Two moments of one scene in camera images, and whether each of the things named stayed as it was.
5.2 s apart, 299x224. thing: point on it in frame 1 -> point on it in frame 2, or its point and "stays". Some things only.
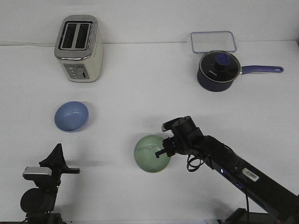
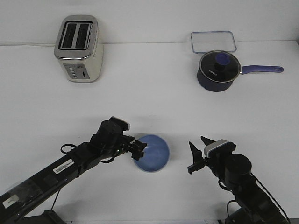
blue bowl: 71,116 -> 156,155
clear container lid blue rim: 203,41 stays
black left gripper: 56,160 -> 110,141
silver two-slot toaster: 77,48 stays
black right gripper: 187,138 -> 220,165
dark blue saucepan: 217,73 stays
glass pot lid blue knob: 219,66 stays
